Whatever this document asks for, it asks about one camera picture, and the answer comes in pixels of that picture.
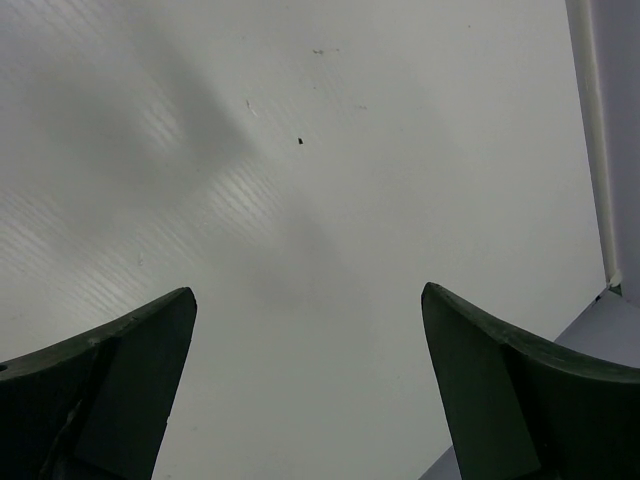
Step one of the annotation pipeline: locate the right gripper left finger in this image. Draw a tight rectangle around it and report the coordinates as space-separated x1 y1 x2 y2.
1 287 196 479

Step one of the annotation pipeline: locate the aluminium table rail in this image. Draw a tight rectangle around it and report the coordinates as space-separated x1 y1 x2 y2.
566 1 623 294

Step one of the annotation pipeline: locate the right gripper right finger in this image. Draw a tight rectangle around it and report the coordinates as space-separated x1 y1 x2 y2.
421 283 639 479

